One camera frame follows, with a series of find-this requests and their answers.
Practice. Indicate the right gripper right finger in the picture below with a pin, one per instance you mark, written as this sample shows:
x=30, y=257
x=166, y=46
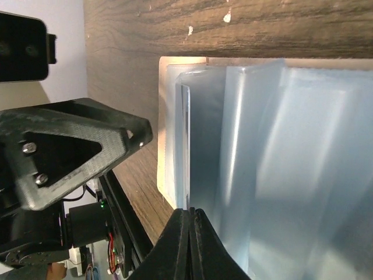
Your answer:
x=208, y=258

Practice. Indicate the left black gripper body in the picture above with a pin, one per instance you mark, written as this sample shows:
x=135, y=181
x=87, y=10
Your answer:
x=29, y=237

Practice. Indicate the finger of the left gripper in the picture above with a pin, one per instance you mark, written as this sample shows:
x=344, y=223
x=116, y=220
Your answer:
x=49, y=150

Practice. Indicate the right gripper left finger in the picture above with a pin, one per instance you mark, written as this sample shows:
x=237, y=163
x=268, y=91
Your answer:
x=168, y=259

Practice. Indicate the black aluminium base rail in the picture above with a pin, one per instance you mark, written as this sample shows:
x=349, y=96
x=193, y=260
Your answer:
x=131, y=242

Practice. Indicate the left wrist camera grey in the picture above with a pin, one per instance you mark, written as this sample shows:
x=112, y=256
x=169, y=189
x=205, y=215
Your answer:
x=27, y=49

